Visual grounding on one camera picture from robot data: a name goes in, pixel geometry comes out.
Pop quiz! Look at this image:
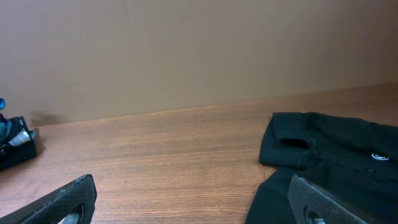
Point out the black polo shirt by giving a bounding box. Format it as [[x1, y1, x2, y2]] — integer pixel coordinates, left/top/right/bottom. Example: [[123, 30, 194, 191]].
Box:
[[246, 112, 397, 223]]

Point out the blue shirt on pile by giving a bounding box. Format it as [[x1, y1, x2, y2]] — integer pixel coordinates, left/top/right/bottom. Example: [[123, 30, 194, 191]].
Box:
[[1, 98, 12, 144]]

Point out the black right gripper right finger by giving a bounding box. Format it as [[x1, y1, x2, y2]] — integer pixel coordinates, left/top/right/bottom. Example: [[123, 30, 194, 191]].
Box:
[[288, 175, 370, 224]]

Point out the white garment in pile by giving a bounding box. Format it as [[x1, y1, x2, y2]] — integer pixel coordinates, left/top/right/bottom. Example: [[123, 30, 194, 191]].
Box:
[[8, 129, 35, 147]]

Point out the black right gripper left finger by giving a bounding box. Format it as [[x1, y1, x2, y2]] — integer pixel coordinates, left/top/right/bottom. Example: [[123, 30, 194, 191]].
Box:
[[1, 174, 97, 224]]

